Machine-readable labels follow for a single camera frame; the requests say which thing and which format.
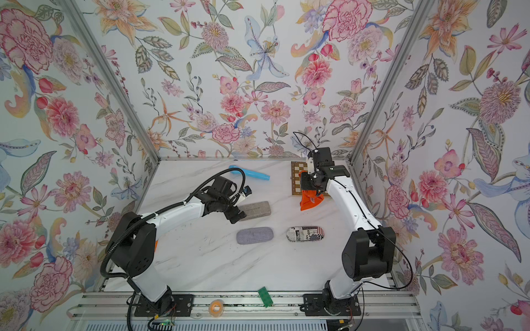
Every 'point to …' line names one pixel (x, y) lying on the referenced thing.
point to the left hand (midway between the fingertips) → (242, 204)
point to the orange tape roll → (216, 307)
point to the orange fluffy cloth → (309, 199)
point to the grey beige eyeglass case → (254, 209)
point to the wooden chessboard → (297, 167)
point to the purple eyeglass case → (255, 234)
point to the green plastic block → (265, 296)
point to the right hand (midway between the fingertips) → (305, 179)
